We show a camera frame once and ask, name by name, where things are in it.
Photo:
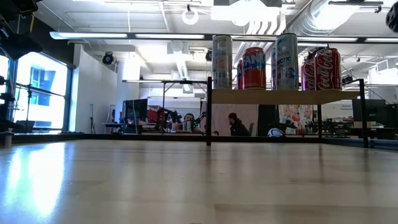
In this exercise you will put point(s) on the Star Wars Coca-Cola can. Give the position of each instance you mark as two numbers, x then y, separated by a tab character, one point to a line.
308	76

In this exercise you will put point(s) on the black tripod stand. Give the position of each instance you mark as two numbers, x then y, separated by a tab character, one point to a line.
28	105

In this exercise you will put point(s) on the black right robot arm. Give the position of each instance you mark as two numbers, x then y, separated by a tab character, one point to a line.
393	17

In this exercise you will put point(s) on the black panel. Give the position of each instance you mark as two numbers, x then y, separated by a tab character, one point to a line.
265	119

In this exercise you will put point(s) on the black ceiling track light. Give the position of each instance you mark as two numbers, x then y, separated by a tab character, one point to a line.
354	3

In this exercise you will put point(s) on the black ceiling fixture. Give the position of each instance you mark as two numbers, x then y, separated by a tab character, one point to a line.
209	56
108	58
311	53

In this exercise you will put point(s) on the person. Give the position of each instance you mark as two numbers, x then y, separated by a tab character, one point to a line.
237	126
188	119

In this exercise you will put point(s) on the white blue ball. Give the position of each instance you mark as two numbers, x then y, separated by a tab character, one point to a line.
275	133

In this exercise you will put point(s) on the black computer monitor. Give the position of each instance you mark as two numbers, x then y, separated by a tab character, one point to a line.
136	110

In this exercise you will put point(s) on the black aluminium table frame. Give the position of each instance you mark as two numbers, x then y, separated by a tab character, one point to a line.
124	137

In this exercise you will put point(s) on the colourful cartoon poster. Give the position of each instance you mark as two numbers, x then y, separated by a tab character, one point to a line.
295	115

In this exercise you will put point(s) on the wooden shelf black metal legs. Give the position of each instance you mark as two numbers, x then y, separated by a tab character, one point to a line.
280	97

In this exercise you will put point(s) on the red Coca-Cola can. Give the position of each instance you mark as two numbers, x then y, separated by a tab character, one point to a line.
328	70

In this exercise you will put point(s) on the white Celsius can orange print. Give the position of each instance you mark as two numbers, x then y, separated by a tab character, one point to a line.
222	62

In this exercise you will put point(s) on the red Fanta can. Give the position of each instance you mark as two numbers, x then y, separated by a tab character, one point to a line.
239	76
254	70

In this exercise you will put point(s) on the silver ceiling duct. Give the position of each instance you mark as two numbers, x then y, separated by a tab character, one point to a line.
311	18

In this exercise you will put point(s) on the white panel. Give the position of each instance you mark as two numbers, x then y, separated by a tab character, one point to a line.
224	119

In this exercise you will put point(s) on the black ceiling beam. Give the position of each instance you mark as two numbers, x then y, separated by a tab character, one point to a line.
208	36

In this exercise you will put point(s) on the grey cylindrical post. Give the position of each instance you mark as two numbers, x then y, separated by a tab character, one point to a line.
8	139

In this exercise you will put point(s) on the black cabinet box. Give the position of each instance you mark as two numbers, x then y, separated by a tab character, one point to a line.
368	110

